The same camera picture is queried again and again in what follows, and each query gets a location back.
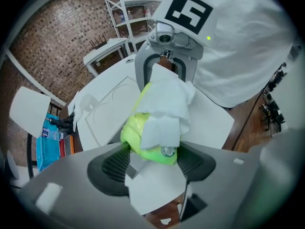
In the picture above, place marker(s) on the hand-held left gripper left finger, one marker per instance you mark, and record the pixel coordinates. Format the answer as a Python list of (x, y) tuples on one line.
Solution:
[(71, 199)]

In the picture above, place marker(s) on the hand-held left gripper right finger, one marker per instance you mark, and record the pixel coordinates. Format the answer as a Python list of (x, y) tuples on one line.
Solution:
[(226, 175)]

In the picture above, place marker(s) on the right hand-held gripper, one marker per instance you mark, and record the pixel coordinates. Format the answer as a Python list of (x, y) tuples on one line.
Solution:
[(188, 13)]

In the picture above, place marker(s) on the white tissue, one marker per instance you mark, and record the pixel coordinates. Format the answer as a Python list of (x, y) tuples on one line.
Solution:
[(166, 104), (155, 187)]

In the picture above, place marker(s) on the green tissue pack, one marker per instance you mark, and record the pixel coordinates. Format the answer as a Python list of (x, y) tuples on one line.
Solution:
[(133, 130)]

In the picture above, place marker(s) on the blue plastic box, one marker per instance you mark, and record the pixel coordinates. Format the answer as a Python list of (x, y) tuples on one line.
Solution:
[(47, 151)]

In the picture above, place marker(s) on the orange box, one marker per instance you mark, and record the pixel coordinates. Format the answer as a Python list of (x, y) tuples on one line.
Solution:
[(68, 145)]

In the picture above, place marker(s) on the black curved tube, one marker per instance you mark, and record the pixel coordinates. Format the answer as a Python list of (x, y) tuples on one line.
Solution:
[(29, 156)]

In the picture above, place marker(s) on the white cabinet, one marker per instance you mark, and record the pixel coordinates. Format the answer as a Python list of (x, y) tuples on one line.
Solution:
[(104, 54)]

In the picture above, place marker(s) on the white metal shelf rack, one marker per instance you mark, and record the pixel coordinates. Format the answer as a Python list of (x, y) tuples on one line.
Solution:
[(124, 11)]

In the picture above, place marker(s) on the black router with antennas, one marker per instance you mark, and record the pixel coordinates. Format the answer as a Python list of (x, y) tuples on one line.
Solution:
[(97, 42)]

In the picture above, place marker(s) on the white panel with circles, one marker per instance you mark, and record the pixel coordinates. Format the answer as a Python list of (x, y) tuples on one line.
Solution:
[(107, 113)]

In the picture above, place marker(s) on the black office equipment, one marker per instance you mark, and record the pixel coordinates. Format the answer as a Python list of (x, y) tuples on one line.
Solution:
[(272, 108)]

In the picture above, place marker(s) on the white angular shade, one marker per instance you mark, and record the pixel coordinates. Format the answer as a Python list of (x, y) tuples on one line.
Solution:
[(29, 111)]

